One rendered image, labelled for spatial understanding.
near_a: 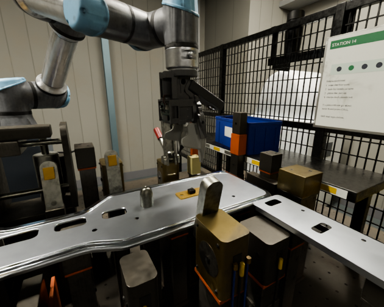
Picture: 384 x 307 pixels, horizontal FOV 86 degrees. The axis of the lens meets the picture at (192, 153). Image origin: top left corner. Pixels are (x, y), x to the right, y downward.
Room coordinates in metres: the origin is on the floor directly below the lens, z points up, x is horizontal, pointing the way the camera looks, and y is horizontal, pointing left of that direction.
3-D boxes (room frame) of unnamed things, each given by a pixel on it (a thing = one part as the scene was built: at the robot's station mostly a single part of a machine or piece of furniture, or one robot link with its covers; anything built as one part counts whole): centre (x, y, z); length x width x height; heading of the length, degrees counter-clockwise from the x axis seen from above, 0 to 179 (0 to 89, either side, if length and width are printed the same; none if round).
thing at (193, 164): (0.67, -0.01, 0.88); 0.04 x 0.04 x 0.37; 29
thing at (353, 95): (0.71, -0.53, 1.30); 0.23 x 0.02 x 0.31; 29
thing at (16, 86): (0.88, 0.73, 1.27); 0.13 x 0.12 x 0.14; 143
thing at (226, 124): (0.97, -0.25, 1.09); 0.30 x 0.17 x 0.13; 20
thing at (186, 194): (0.52, 0.00, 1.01); 0.08 x 0.04 x 0.01; 119
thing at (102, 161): (0.61, 0.25, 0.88); 0.11 x 0.07 x 0.37; 29
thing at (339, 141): (2.29, -1.15, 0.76); 0.77 x 0.66 x 1.51; 28
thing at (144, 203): (0.46, 0.11, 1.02); 0.03 x 0.03 x 0.07
